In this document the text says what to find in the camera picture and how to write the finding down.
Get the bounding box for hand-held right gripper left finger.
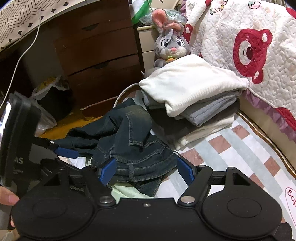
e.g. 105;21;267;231
40;158;117;208

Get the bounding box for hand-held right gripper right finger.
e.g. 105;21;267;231
177;157;251;207

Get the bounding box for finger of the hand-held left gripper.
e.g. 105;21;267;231
35;137;80;159

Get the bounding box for dark blue jeans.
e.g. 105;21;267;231
53;97;185;198

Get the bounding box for person's left hand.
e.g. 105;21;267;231
0;186;20;206

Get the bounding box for pale green white garment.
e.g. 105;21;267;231
58;156;153;200

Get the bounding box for cream folded garment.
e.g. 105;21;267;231
172;115;235;151

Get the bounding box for black waste bin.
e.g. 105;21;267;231
37;86;73;121

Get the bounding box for checked pink grey mat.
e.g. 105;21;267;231
111;84;296;223

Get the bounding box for clear plastic bin liner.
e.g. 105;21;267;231
31;75;70;136

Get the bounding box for dark grey folded garment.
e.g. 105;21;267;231
199;98;240;127

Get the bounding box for beige bed base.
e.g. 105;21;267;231
238;95;296;168

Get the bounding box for brown wooden drawer cabinet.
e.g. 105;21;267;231
47;0;144;119

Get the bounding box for patterned white tablecloth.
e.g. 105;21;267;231
0;0;91;53

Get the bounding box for grey plush rabbit toy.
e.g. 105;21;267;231
151;8;191;67

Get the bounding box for white cabinet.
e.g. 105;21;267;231
136;23;163;73

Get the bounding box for white quilt with red bears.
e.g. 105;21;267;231
181;0;296;136

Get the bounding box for clear plastic packaging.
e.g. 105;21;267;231
139;9;186;25

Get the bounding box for green bag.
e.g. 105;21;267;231
129;0;153;25

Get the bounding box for white cable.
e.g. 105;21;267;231
0;0;45;109

